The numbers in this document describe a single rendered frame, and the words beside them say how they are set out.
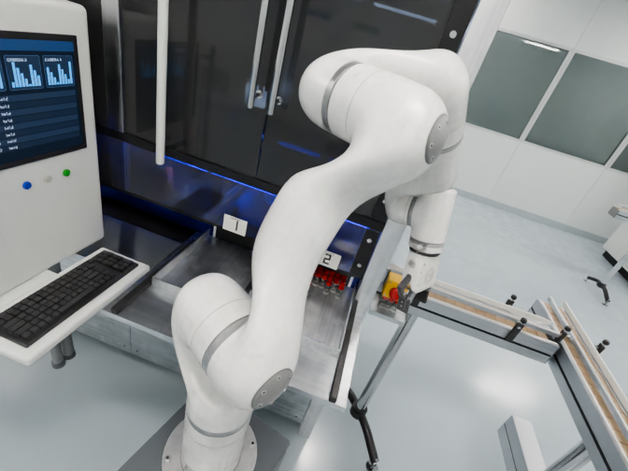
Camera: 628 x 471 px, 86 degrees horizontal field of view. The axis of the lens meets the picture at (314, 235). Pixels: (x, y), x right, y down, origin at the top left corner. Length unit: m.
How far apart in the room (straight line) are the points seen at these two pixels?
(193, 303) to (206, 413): 0.19
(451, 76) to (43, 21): 0.95
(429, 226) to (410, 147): 0.46
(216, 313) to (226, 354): 0.07
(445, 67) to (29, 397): 2.00
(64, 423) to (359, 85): 1.81
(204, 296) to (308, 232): 0.20
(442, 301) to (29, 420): 1.76
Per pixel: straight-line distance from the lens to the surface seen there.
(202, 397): 0.63
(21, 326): 1.18
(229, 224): 1.21
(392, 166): 0.40
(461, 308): 1.39
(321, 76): 0.49
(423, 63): 0.54
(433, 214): 0.84
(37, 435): 1.96
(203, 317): 0.53
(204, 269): 1.22
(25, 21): 1.13
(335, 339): 1.09
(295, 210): 0.44
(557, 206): 6.39
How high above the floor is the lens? 1.65
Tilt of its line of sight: 30 degrees down
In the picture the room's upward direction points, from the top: 17 degrees clockwise
